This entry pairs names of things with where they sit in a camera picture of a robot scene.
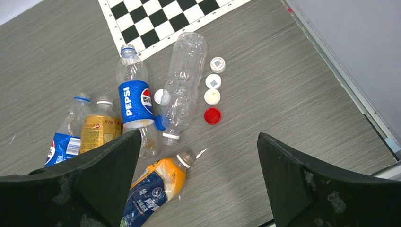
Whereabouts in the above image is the white cap behind bottles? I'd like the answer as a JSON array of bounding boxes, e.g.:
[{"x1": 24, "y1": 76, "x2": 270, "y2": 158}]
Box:
[{"x1": 154, "y1": 89, "x2": 164, "y2": 105}]

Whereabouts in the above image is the red bottle cap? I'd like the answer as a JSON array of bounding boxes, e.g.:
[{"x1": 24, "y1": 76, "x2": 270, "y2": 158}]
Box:
[{"x1": 203, "y1": 107, "x2": 222, "y2": 125}]

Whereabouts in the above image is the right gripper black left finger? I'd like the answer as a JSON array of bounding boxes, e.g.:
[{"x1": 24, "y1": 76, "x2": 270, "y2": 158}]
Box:
[{"x1": 0, "y1": 130, "x2": 141, "y2": 227}]

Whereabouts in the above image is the yellow red label bottle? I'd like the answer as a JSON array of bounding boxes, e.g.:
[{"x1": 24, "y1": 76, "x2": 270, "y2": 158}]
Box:
[{"x1": 79, "y1": 95, "x2": 122, "y2": 154}]

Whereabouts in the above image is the blue bottle cap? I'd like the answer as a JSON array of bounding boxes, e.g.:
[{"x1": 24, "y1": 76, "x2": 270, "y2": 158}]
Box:
[{"x1": 154, "y1": 115, "x2": 165, "y2": 131}]

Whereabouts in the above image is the crushed Pepsi bottle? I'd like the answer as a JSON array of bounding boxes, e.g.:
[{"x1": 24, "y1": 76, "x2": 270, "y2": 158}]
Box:
[{"x1": 44, "y1": 92, "x2": 91, "y2": 167}]

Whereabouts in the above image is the cream white bottle cap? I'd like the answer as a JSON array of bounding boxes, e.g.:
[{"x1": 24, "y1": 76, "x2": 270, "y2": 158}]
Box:
[{"x1": 204, "y1": 89, "x2": 221, "y2": 105}]

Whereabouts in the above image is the orange blue label bottle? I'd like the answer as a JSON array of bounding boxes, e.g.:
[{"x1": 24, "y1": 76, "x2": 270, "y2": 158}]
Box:
[{"x1": 120, "y1": 151, "x2": 197, "y2": 227}]

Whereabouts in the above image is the upright Pepsi bottle blue label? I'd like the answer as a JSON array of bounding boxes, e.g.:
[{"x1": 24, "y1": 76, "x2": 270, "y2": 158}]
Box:
[{"x1": 116, "y1": 44, "x2": 159, "y2": 157}]

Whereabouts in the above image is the white QR bottle cap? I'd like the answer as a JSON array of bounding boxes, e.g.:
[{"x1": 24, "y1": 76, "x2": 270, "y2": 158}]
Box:
[{"x1": 210, "y1": 57, "x2": 226, "y2": 73}]

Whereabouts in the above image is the clear empty plastic bottle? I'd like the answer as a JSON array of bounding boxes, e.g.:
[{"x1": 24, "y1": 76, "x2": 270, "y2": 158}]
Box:
[{"x1": 160, "y1": 32, "x2": 207, "y2": 146}]

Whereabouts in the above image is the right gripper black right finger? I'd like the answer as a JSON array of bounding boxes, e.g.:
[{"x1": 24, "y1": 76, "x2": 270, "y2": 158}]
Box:
[{"x1": 257, "y1": 132, "x2": 401, "y2": 227}]

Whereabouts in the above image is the checkerboard calibration mat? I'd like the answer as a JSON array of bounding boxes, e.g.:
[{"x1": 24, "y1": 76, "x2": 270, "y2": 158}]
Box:
[{"x1": 98, "y1": 0, "x2": 249, "y2": 60}]

